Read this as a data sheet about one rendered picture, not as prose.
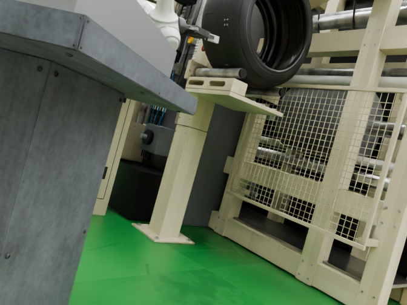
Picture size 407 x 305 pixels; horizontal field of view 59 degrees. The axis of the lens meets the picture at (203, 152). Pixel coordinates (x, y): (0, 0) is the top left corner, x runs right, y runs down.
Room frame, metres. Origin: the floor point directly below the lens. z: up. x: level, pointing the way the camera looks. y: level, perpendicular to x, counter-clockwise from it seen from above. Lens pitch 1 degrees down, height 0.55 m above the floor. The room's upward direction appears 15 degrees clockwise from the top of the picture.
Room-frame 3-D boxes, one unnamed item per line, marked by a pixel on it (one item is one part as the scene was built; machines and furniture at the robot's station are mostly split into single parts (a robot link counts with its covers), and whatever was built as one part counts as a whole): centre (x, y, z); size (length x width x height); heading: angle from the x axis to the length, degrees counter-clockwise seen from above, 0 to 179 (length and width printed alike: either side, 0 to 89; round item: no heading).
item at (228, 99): (1.83, -0.08, 0.80); 0.37 x 0.36 x 0.02; 128
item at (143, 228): (2.02, 0.10, 0.01); 0.27 x 0.27 x 0.02; 38
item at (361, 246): (1.86, -0.48, 0.65); 0.90 x 0.02 x 0.70; 38
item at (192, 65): (1.97, 0.03, 0.90); 0.40 x 0.03 x 0.10; 128
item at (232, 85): (1.75, 0.03, 0.83); 0.36 x 0.09 x 0.06; 38
